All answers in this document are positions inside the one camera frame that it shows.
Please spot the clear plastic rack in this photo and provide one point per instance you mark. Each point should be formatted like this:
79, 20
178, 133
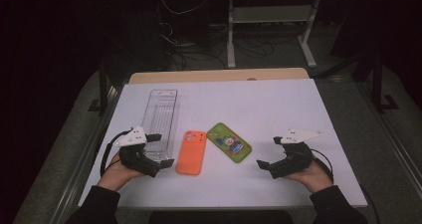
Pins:
161, 114

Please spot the person's left hand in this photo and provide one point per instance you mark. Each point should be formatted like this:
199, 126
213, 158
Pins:
116, 176

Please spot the green phone case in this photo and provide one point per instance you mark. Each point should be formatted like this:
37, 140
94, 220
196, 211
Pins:
229, 142

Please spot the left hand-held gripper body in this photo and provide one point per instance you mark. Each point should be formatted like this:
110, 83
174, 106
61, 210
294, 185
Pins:
132, 139

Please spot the person's right hand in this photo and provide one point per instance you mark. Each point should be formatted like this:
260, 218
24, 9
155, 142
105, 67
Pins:
313, 179

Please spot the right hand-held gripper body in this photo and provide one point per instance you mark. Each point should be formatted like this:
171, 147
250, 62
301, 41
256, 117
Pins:
297, 156

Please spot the orange phone case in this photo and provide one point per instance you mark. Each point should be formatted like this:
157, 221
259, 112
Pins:
190, 154

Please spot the black metal stand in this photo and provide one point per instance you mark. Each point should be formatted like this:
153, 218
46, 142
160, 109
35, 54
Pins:
103, 84
377, 84

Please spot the aluminium rail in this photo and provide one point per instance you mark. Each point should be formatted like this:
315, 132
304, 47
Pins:
86, 151
394, 137

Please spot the wooden table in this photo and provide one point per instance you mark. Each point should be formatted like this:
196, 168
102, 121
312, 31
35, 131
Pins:
215, 75

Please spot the white metal desk frame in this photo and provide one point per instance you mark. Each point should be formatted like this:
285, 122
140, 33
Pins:
270, 14

